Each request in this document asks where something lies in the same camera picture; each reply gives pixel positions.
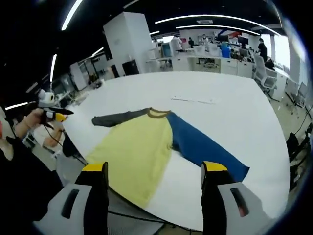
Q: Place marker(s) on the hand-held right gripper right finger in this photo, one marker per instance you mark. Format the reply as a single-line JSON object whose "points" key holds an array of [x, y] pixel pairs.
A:
{"points": [[212, 195]]}

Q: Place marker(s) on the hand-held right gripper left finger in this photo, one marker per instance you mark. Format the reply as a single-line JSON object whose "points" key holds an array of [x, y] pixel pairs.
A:
{"points": [[97, 195]]}

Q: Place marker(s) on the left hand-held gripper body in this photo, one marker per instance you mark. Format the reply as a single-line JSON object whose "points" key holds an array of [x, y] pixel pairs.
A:
{"points": [[46, 99]]}

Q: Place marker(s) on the yellow grey blue garment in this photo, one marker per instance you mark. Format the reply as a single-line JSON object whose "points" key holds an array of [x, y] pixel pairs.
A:
{"points": [[137, 151]]}

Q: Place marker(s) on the person's left hand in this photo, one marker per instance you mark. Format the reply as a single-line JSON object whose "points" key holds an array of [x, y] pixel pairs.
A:
{"points": [[33, 118]]}

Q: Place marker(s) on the person's dark clothing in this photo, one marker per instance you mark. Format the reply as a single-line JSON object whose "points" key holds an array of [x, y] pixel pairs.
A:
{"points": [[22, 191]]}

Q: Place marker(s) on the black cabinet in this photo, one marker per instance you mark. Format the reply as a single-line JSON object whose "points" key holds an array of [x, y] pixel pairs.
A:
{"points": [[130, 67]]}

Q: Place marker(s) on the ceiling light strip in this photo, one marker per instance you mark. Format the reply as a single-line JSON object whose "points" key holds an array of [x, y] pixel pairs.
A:
{"points": [[72, 13], [217, 27], [217, 17]]}

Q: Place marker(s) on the black tripod stand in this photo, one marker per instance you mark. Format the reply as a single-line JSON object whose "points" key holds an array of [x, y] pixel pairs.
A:
{"points": [[298, 151]]}

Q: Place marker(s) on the teal monitor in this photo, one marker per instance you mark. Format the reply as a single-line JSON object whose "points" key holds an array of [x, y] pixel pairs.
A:
{"points": [[167, 51]]}

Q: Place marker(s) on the white office chair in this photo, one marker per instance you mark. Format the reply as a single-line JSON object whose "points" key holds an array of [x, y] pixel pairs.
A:
{"points": [[265, 73]]}

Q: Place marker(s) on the blue container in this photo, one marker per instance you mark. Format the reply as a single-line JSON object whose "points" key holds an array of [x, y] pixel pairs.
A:
{"points": [[225, 51]]}

